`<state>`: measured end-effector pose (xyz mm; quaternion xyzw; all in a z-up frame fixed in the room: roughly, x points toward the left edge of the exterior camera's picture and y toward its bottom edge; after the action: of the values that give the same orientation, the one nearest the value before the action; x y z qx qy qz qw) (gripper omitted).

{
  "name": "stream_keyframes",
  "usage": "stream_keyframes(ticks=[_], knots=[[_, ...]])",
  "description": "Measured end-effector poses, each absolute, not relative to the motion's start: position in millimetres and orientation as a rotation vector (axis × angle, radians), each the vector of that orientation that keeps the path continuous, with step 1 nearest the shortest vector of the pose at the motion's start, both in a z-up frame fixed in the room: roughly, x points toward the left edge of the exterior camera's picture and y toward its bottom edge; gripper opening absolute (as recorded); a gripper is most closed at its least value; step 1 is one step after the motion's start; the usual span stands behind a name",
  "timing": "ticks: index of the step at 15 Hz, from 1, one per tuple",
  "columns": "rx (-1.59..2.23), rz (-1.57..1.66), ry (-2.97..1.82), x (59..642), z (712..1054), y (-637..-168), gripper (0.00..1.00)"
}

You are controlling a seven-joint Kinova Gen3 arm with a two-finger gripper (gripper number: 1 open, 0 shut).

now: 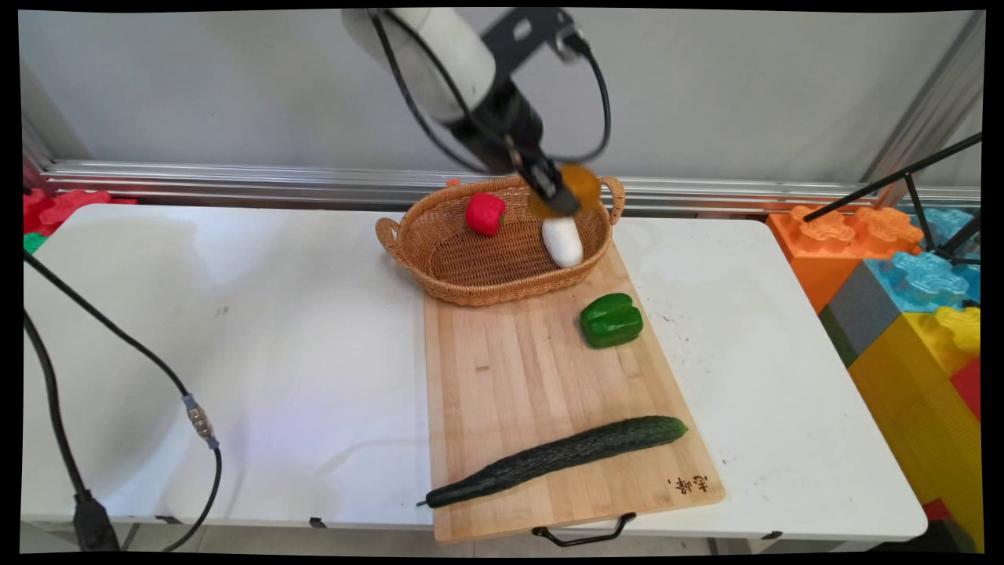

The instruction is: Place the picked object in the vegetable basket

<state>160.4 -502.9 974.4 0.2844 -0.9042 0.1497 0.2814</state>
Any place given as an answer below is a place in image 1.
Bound yellow-brown toy potato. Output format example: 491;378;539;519
528;162;604;220

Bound white toy radish green leaves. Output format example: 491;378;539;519
541;217;585;269

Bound red puzzle-shaped block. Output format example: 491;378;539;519
23;188;139;237

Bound orange giant building block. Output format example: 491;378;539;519
766;205;926;315

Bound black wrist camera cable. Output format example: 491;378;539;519
547;33;613;166

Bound aluminium frame post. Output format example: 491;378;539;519
861;11;986;189

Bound black cutting board handle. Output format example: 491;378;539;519
531;512;638;548

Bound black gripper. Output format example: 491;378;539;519
449;78;585;217

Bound blue giant building block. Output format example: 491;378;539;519
863;207;983;315

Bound thick black cable with plug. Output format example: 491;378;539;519
23;311;122;552

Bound aluminium rail along wall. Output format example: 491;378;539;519
39;160;983;214

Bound wooden cutting board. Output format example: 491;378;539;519
423;239;726;545

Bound dark green toy cucumber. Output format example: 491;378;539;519
417;415;689;509

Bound red toy bell pepper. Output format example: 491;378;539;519
465;192;507;238

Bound grey giant building block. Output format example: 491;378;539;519
818;260;904;369

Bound red giant building block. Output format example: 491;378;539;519
948;356;983;425

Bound green toy bell pepper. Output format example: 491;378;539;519
579;293;645;350

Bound black cable with metal connector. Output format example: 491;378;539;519
23;250;224;552

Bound yellow giant building block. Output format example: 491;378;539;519
848;305;986;553

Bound woven wicker basket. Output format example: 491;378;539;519
375;174;627;308

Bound black tripod stand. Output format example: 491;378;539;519
802;133;984;268

